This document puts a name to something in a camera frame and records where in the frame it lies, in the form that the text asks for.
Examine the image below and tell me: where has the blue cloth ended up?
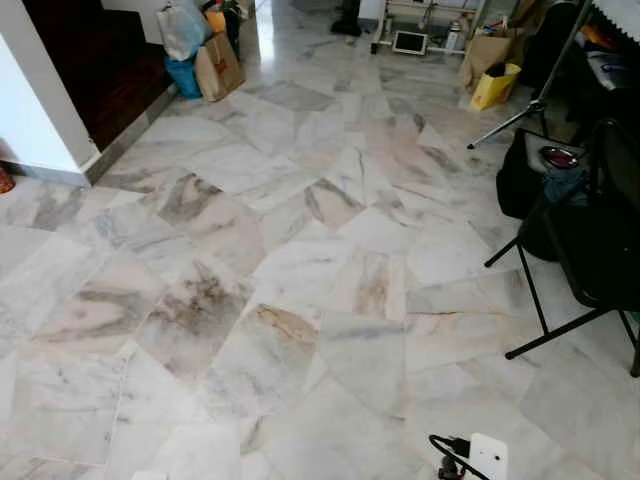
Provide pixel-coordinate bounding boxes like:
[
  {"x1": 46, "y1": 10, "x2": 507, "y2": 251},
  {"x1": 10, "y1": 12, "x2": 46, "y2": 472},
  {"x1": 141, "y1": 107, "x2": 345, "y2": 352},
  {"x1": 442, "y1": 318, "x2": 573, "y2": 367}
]
[{"x1": 545, "y1": 165, "x2": 591, "y2": 206}]

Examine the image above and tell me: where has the red round bowl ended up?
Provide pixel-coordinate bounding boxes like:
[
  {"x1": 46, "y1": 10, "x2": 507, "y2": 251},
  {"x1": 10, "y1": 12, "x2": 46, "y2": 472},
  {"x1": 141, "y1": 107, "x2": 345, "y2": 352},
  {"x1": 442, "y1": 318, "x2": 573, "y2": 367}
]
[{"x1": 541, "y1": 146, "x2": 580, "y2": 171}]

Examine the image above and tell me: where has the black bag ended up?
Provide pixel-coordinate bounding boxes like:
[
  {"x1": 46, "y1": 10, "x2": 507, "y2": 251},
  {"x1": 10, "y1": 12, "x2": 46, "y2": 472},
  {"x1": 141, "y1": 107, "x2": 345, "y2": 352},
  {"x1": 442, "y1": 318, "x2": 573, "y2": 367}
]
[{"x1": 496, "y1": 128, "x2": 561, "y2": 223}]

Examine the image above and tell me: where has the black tripod stand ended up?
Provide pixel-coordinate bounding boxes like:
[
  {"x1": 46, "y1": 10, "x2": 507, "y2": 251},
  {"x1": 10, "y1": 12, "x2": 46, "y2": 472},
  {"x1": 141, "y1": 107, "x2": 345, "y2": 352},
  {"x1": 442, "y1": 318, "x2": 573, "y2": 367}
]
[{"x1": 466, "y1": 0, "x2": 593, "y2": 151}]

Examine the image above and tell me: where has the yellow shopping bag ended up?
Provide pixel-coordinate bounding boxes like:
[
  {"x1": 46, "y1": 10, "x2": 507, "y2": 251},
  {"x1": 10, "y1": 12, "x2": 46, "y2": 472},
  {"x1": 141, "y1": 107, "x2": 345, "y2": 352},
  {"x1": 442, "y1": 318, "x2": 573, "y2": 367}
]
[{"x1": 471, "y1": 63, "x2": 522, "y2": 111}]

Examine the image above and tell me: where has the white lace tablecloth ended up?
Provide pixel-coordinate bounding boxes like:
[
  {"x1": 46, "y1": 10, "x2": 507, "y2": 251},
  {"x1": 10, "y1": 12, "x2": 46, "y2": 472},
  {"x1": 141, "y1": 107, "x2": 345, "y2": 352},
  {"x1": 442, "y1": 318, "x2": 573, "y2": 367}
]
[{"x1": 592, "y1": 0, "x2": 640, "y2": 41}]

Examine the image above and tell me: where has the large brown paper bag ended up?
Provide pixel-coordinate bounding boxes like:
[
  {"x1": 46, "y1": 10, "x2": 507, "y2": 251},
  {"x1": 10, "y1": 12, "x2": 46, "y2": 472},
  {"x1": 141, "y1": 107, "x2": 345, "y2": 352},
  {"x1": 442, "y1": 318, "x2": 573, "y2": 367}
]
[{"x1": 459, "y1": 27, "x2": 528, "y2": 89}]

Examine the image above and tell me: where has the white framed tablet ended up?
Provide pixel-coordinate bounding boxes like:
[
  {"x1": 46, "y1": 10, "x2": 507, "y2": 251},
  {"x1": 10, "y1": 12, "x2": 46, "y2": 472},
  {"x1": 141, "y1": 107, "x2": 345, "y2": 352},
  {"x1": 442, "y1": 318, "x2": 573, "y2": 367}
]
[{"x1": 393, "y1": 30, "x2": 430, "y2": 56}]

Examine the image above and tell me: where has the white metal rack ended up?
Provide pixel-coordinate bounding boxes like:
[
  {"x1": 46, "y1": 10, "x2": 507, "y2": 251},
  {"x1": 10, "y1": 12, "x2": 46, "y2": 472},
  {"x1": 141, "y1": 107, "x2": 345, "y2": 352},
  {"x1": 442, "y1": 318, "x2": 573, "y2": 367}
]
[{"x1": 370, "y1": 0, "x2": 488, "y2": 56}]

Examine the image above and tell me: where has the black shoe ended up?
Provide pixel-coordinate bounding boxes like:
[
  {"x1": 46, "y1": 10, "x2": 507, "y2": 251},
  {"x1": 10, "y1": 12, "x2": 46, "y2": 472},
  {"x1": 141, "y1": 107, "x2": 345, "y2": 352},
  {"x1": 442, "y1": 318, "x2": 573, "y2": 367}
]
[{"x1": 330, "y1": 10, "x2": 363, "y2": 38}]

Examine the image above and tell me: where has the small brown paper bag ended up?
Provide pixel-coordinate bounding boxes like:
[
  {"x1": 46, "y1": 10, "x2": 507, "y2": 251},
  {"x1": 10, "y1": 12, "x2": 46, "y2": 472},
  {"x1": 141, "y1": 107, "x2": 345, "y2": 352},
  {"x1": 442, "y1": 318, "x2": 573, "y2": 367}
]
[{"x1": 194, "y1": 33, "x2": 246, "y2": 102}]

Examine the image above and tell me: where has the orange bag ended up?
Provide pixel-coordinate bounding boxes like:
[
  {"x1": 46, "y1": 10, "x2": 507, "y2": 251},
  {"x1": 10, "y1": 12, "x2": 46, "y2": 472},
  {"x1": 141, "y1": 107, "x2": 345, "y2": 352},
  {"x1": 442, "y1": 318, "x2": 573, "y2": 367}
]
[{"x1": 204, "y1": 8, "x2": 229, "y2": 36}]

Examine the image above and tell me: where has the blue bag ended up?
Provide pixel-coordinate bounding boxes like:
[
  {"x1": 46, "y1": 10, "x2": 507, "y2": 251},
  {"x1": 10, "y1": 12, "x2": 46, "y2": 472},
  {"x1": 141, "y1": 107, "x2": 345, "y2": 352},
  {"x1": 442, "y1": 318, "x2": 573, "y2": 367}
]
[{"x1": 165, "y1": 56, "x2": 202, "y2": 100}]

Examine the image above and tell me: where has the white plastic bag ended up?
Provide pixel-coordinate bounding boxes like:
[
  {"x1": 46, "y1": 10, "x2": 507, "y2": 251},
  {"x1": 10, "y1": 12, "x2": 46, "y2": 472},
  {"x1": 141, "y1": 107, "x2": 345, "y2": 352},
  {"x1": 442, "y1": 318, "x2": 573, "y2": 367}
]
[{"x1": 157, "y1": 0, "x2": 213, "y2": 61}]

